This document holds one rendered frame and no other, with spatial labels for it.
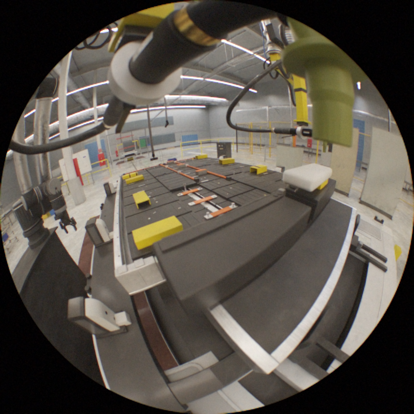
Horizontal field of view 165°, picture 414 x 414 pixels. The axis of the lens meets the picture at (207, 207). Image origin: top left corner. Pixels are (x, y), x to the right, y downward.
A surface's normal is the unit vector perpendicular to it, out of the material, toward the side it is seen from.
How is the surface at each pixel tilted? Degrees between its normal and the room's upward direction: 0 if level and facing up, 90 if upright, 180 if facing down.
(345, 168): 90
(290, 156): 90
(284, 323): 0
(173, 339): 0
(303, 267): 0
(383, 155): 90
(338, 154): 90
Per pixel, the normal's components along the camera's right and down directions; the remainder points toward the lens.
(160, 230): -0.07, -0.88
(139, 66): -0.54, 0.80
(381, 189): -0.84, 0.30
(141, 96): 0.71, 0.29
